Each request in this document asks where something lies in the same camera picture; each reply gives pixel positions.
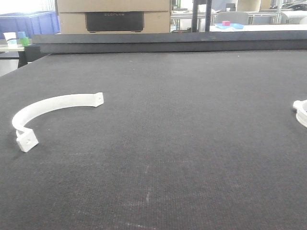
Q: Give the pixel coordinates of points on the blue plastic crate background left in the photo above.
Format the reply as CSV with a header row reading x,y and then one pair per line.
x,y
32,23

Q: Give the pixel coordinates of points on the grey chair back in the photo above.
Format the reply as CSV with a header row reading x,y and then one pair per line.
x,y
239,17

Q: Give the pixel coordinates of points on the pink cube on tray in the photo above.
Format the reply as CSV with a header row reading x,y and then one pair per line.
x,y
226,23

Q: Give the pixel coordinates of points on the white paper cup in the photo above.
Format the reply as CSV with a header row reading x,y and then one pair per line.
x,y
11,39

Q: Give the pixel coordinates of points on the white PVC clamp piece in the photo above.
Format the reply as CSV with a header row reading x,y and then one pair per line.
x,y
301,111

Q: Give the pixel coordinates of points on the white curved PVC clamp half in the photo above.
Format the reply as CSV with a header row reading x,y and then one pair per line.
x,y
25,137

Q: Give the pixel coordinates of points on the cardboard box with black device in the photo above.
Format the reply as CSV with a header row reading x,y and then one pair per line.
x,y
114,16

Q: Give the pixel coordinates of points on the blue tray background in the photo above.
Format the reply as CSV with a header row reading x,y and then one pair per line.
x,y
231,25

